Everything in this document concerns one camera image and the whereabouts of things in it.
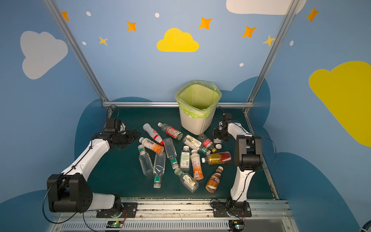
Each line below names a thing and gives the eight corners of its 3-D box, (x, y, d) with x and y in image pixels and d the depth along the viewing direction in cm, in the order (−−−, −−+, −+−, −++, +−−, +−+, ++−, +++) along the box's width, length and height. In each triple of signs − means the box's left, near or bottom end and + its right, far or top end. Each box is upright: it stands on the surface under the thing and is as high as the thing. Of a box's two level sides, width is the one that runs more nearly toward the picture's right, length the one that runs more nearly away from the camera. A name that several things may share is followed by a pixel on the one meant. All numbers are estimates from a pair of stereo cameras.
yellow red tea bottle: (203, 166, 90) (203, 163, 87) (201, 157, 94) (201, 154, 91) (230, 162, 92) (232, 159, 89) (227, 153, 96) (228, 150, 93)
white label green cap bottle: (181, 143, 100) (181, 140, 98) (186, 136, 104) (186, 133, 102) (209, 156, 94) (209, 154, 92) (213, 148, 98) (213, 146, 96)
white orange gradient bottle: (194, 181, 84) (194, 179, 82) (189, 152, 96) (189, 150, 94) (203, 180, 85) (204, 178, 82) (198, 151, 97) (198, 149, 94)
